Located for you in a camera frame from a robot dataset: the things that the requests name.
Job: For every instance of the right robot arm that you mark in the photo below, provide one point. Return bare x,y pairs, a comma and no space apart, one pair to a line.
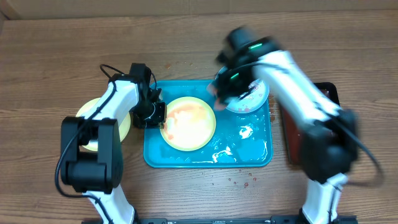
327,148

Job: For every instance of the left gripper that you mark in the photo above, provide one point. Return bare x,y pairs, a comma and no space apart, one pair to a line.
160,120

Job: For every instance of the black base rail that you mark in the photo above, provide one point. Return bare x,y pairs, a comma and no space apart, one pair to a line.
276,219

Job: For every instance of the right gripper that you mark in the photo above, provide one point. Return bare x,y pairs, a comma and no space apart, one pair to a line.
226,94

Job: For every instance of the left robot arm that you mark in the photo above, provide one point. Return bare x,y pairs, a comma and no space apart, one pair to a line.
91,160

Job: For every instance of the orange sponge with green scourer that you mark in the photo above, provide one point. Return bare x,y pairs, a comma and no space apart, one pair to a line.
213,91

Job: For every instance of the light blue plate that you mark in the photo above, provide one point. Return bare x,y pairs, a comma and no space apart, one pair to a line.
250,101

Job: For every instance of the yellow-green plate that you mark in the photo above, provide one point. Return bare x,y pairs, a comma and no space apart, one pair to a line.
189,125
124,126

